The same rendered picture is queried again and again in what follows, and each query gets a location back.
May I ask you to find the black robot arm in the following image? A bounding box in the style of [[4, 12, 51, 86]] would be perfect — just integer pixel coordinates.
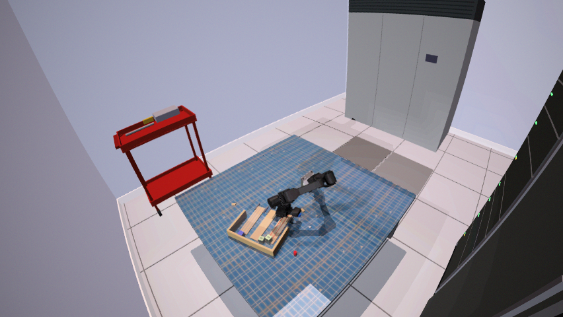
[[267, 170, 337, 218]]

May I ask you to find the tan strip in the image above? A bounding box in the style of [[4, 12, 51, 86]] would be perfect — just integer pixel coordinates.
[[254, 206, 265, 215], [266, 210, 276, 220], [278, 215, 292, 225]]

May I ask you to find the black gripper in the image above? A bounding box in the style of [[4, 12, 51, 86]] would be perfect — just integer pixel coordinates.
[[271, 204, 301, 217]]

